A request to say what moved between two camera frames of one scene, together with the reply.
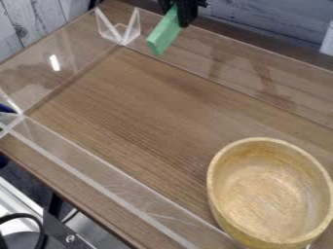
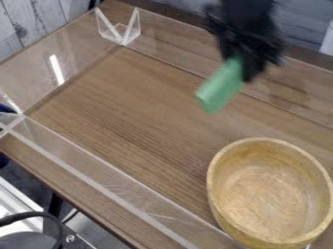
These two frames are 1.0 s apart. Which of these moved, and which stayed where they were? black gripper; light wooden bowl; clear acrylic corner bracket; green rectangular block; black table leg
Moved: black gripper; green rectangular block
Stayed: black table leg; clear acrylic corner bracket; light wooden bowl
